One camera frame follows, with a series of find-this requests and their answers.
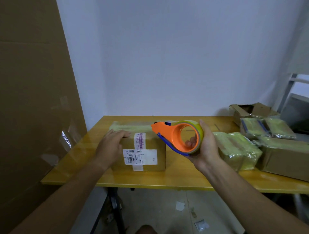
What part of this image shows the person's right hand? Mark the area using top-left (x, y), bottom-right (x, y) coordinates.
top-left (184, 119), bottom-right (220, 173)

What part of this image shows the person's left hand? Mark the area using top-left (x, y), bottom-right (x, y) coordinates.
top-left (94, 129), bottom-right (132, 167)

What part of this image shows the taped box with label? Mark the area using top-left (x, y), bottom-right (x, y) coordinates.
top-left (212, 131), bottom-right (242, 169)

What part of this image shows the small box with 031 label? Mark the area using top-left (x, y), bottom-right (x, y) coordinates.
top-left (228, 132), bottom-right (263, 171)

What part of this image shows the large pink label cardboard box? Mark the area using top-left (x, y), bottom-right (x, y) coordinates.
top-left (109, 121), bottom-right (167, 172)

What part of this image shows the orange dispenser with yellow tape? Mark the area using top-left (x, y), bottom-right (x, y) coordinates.
top-left (150, 120), bottom-right (205, 157)

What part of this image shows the taped box with blue stripe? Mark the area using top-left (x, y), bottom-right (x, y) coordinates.
top-left (240, 117), bottom-right (271, 140)

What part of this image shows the row of cardboard boxes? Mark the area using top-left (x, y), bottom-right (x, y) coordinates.
top-left (229, 102), bottom-right (281, 126)

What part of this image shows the person's right forearm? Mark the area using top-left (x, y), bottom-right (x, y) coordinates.
top-left (200, 158), bottom-right (309, 234)

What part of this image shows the person's left forearm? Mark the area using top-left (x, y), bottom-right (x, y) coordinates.
top-left (9, 158), bottom-right (109, 234)

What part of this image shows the person's left leg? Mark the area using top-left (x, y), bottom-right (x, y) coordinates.
top-left (135, 224), bottom-right (158, 234)

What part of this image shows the large brown cardboard sheet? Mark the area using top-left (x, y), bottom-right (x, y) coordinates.
top-left (0, 0), bottom-right (88, 234)

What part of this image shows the yellow wooden table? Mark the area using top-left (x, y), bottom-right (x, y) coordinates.
top-left (40, 115), bottom-right (309, 195)

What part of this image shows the black metal table leg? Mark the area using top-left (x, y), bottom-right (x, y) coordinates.
top-left (106, 187), bottom-right (126, 234)

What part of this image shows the silver foil packet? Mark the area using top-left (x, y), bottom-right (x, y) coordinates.
top-left (194, 219), bottom-right (210, 233)

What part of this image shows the white metal shelf rack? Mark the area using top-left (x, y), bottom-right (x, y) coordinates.
top-left (272, 48), bottom-right (309, 133)

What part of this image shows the grey metal leg frame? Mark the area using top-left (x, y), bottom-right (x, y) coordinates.
top-left (270, 193), bottom-right (309, 218)

